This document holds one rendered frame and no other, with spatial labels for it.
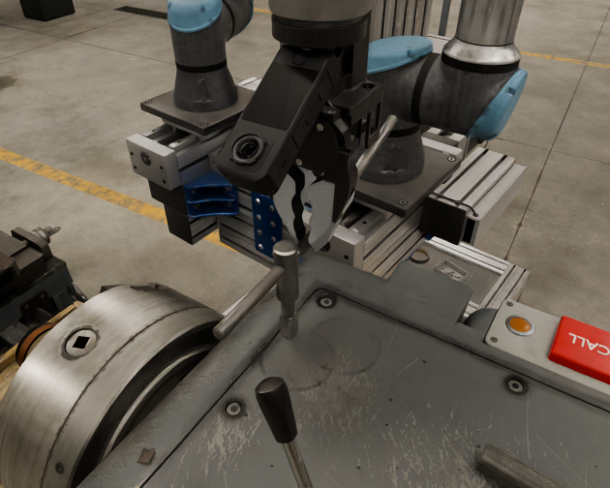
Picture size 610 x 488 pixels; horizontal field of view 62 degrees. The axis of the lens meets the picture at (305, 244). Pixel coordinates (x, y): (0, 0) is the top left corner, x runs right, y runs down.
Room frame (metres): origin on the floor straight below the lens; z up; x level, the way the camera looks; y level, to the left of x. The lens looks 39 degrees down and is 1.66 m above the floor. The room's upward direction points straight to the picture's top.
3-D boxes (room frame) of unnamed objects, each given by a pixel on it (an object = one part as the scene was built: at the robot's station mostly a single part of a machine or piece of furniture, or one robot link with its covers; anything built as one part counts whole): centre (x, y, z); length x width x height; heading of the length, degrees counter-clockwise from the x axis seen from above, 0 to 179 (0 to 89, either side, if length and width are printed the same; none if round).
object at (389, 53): (0.86, -0.16, 1.33); 0.13 x 0.12 x 0.14; 57
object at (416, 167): (0.87, -0.15, 1.21); 0.15 x 0.15 x 0.10
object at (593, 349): (0.33, -0.28, 1.26); 0.06 x 0.06 x 0.02; 58
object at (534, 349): (0.34, -0.26, 1.23); 0.13 x 0.08 x 0.05; 58
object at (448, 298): (0.42, -0.14, 1.24); 0.09 x 0.08 x 0.03; 58
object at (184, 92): (1.17, 0.24, 1.21); 0.15 x 0.15 x 0.10
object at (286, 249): (0.35, 0.02, 1.31); 0.02 x 0.02 x 0.12
